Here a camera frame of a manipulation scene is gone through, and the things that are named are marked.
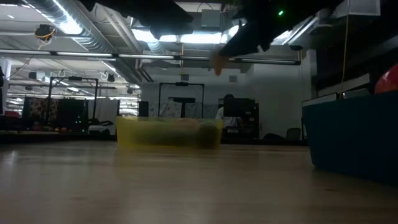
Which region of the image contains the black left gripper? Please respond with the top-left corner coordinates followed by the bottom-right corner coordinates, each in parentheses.
top-left (138, 0), bottom-right (194, 40)

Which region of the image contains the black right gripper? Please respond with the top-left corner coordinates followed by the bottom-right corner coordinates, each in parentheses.
top-left (219, 0), bottom-right (312, 59)

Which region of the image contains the small round purple eggplant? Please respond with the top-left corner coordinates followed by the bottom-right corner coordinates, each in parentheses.
top-left (198, 121), bottom-right (219, 149)

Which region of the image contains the yellow translucent plastic basket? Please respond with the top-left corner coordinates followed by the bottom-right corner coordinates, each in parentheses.
top-left (116, 116), bottom-right (224, 149)

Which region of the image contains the blue plastic basket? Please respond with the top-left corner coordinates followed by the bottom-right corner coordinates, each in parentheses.
top-left (301, 90), bottom-right (398, 187)

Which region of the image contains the red apple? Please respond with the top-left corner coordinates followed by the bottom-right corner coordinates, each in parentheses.
top-left (374, 63), bottom-right (398, 95)

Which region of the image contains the grey ceiling box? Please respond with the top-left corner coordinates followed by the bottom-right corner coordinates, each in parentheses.
top-left (201, 9), bottom-right (222, 29)

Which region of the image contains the black shelf unit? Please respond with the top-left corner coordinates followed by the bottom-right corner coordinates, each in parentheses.
top-left (217, 98), bottom-right (260, 140)

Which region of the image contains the person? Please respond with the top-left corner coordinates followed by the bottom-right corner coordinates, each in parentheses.
top-left (215, 93), bottom-right (244, 139)

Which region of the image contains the whiteboard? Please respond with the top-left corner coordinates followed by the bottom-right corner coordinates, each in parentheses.
top-left (301, 92), bottom-right (339, 108)

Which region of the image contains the black speaker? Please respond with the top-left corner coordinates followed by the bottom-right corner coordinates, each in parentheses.
top-left (138, 100), bottom-right (149, 118)

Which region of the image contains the black chair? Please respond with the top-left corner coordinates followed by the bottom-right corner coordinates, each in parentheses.
top-left (285, 127), bottom-right (302, 141)

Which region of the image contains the white panel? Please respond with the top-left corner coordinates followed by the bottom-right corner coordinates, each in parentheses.
top-left (88, 98), bottom-right (121, 135)

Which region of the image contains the white box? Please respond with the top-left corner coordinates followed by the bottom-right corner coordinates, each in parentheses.
top-left (341, 88), bottom-right (371, 100)

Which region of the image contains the black cabinet with green lights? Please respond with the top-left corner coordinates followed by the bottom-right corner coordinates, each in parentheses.
top-left (57, 98), bottom-right (90, 134)

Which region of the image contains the floral patterned curtain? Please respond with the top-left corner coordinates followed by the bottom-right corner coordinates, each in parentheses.
top-left (23, 96), bottom-right (60, 131)

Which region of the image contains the black metal frame stand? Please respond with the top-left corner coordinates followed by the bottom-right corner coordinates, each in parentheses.
top-left (46, 76), bottom-right (99, 133)
top-left (158, 82), bottom-right (205, 118)

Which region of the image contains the silver ventilation duct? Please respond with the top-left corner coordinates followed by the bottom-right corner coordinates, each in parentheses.
top-left (27, 0), bottom-right (116, 54)

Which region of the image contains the yellow hanging cable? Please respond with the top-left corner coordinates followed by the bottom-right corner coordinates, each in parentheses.
top-left (340, 0), bottom-right (349, 100)

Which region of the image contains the yellow cable reel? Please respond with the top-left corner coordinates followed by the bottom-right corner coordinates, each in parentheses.
top-left (34, 24), bottom-right (57, 42)

